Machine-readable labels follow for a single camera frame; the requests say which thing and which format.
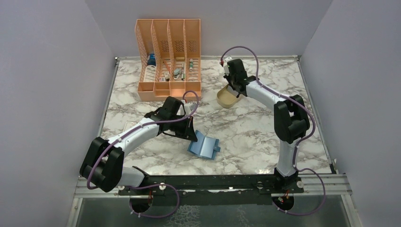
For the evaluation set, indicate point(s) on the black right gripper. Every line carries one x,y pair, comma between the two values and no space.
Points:
228,77

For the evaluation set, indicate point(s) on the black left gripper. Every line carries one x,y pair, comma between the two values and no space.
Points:
188,132

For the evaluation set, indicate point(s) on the blue leather card holder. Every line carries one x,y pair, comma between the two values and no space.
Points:
206,147

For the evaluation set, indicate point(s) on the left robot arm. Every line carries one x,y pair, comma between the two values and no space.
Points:
103,167

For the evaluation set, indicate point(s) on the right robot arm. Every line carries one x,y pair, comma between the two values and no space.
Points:
290,116

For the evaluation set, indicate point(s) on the white red card box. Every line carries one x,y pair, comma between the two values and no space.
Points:
128,125

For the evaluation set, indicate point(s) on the beige oval tray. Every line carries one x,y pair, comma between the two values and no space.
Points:
227,97

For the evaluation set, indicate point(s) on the blue white bottle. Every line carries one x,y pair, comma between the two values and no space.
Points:
151,62

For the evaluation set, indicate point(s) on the white green glue stick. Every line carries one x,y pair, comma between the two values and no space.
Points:
191,64

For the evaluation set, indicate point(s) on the orange plastic desk organizer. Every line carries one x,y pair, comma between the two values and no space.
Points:
174,42

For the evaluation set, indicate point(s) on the black metal base rail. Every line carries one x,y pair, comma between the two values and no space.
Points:
309,184

